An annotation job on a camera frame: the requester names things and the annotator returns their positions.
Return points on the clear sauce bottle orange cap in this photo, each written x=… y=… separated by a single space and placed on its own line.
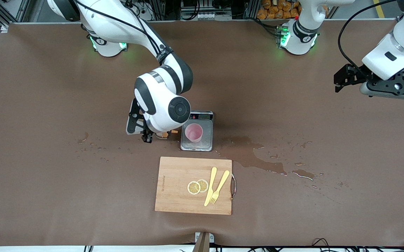
x=163 y=135

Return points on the pink plastic cup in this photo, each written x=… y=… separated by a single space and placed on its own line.
x=193 y=133

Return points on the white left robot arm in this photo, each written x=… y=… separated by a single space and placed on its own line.
x=301 y=35

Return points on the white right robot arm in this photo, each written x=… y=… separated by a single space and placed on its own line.
x=160 y=101

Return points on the silver digital kitchen scale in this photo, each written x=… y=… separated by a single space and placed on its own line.
x=207 y=140

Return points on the lemon slice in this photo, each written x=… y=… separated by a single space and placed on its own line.
x=193 y=188
x=204 y=184

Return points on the yellow plastic knife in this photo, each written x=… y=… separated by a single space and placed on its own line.
x=211 y=182

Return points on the brown table mat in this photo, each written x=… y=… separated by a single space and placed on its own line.
x=83 y=196

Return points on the yellow plastic fork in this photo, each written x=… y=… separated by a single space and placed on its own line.
x=221 y=183

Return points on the pile of orange snacks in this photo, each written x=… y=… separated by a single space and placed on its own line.
x=278 y=10

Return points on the large liquid puddle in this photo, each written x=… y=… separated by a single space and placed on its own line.
x=243 y=152

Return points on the small liquid puddle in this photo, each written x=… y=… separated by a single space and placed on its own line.
x=303 y=174

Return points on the white power strip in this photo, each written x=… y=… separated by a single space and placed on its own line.
x=142 y=14

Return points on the metal table clamp bracket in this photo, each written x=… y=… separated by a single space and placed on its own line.
x=203 y=241

